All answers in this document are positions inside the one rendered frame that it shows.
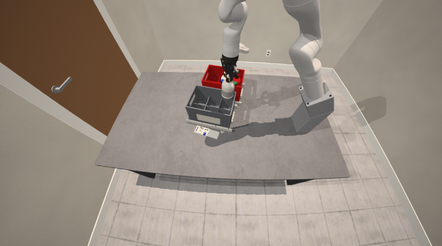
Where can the white paper pick list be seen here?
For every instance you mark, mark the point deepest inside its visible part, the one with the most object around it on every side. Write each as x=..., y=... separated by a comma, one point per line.
x=207, y=132

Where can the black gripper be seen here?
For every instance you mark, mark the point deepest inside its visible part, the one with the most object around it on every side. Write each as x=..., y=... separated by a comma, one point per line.
x=229, y=65

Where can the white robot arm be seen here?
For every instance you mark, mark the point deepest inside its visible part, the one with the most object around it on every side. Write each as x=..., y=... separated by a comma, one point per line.
x=302, y=52

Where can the red crate with dividers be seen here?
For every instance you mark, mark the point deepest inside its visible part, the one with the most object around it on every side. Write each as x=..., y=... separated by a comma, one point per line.
x=214, y=75

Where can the grey divided crate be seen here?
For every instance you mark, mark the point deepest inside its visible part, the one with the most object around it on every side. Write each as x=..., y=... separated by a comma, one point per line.
x=205, y=105

